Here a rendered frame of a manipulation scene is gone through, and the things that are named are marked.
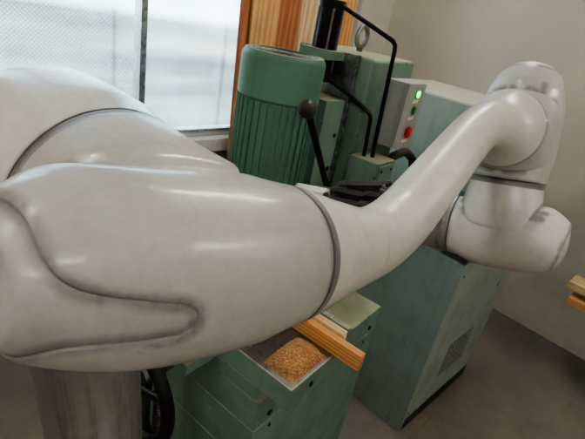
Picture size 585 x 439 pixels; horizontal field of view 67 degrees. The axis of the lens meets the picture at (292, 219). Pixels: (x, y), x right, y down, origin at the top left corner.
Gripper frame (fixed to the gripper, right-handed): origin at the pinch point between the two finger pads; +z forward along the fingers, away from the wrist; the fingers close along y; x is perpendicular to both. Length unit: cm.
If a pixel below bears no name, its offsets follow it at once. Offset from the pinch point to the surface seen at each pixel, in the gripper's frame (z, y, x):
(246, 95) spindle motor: 18.0, 9.9, 13.6
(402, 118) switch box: -2.2, 38.3, -7.3
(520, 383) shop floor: -37, 84, -198
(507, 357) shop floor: -28, 101, -205
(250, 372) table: 9.7, -24.7, -33.1
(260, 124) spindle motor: 14.9, 7.9, 8.3
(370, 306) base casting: 5, 20, -65
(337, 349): -3.7, -10.4, -37.0
